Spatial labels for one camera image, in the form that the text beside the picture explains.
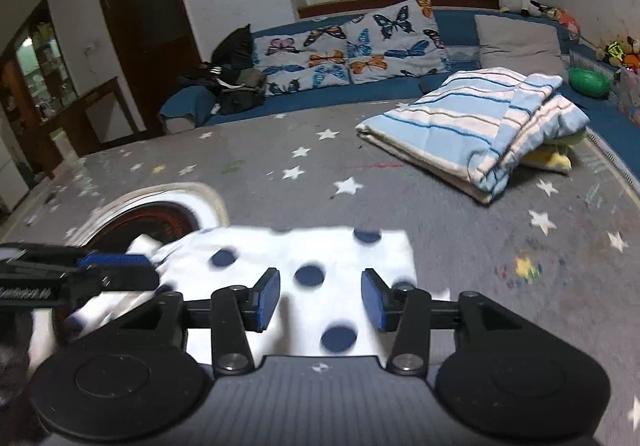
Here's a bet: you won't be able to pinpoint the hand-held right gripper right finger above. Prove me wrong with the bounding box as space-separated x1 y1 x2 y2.
360 268 526 376

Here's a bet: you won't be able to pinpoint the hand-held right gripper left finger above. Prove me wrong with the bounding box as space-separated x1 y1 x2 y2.
117 268 282 376

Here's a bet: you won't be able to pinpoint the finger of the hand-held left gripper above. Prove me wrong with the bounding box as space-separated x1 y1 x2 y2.
76 251 162 295

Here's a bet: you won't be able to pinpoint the white dark-dotted pants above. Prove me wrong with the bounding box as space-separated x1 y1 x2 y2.
30 225 419 371

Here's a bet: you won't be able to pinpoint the round table heater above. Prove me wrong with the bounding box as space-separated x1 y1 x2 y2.
64 182 227 257

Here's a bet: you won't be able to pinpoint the grey star print tablecloth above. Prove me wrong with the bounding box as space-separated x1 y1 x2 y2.
0 97 640 446

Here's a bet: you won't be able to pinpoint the dark wooden furniture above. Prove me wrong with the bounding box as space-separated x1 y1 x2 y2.
49 76 142 177

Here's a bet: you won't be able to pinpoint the blue striped folded blanket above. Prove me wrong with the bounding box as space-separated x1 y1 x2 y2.
355 67 592 205

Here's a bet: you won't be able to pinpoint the glass display cabinet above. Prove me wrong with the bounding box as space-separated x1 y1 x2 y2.
0 0 82 179

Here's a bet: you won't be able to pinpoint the black bag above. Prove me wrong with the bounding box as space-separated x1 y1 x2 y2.
177 24 267 117

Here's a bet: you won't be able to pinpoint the yellow plush under blanket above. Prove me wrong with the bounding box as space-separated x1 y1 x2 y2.
521 130 587 175

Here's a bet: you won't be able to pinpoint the dark wooden door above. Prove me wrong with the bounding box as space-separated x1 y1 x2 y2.
89 0 202 137

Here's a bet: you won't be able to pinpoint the butterfly print pillow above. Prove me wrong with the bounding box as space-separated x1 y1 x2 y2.
344 0 449 82
251 23 353 95

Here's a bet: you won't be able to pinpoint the blue sofa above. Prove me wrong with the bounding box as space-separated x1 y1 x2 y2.
159 7 640 167

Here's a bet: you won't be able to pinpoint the grey pillow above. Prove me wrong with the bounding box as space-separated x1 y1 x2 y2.
473 14 572 77

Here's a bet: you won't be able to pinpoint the green ball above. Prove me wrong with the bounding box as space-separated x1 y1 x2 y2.
567 66 613 99

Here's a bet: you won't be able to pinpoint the black and white plush toy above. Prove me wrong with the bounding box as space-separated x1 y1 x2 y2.
497 0 549 17

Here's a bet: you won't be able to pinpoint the pink orange plush toy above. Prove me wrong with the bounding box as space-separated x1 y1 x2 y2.
542 6 584 42

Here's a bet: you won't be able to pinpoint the yellow green plush toy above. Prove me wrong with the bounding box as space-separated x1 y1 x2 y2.
595 34 640 72

